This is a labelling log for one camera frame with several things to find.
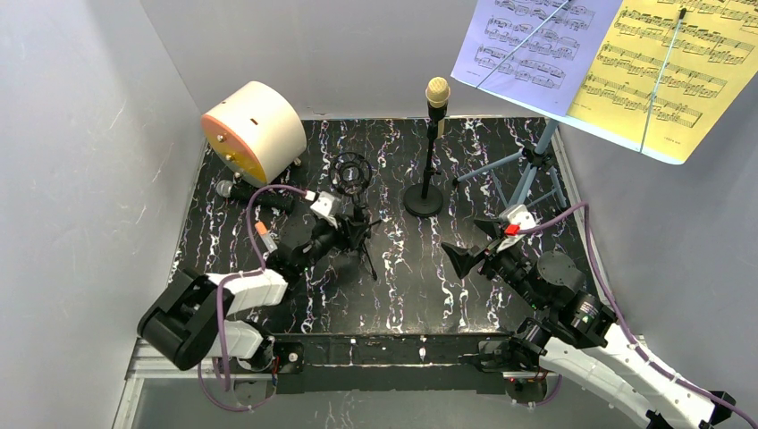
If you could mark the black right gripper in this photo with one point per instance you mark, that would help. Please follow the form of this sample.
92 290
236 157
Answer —
485 255

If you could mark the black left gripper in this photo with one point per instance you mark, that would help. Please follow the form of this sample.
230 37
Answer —
344 228

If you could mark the black tripod microphone stand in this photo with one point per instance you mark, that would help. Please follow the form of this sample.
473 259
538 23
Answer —
350 174

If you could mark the beige microphone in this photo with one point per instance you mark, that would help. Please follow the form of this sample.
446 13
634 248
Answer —
423 199

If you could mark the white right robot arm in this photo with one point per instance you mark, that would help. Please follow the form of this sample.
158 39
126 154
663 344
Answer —
582 338

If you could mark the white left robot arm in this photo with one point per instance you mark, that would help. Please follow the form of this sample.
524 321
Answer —
192 319

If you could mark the blue music stand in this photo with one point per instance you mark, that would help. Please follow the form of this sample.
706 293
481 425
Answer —
538 158

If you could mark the white and orange drum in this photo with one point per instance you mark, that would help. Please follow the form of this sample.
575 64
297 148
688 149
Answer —
256 132

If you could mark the lavender sheet music page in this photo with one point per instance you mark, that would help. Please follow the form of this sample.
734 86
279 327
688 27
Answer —
534 53

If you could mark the yellow sheet music page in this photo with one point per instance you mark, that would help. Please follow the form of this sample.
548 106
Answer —
666 72

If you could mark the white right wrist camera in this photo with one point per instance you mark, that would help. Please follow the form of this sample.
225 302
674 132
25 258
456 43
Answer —
515 220

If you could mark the aluminium frame rail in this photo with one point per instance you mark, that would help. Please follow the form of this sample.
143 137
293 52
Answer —
487 364

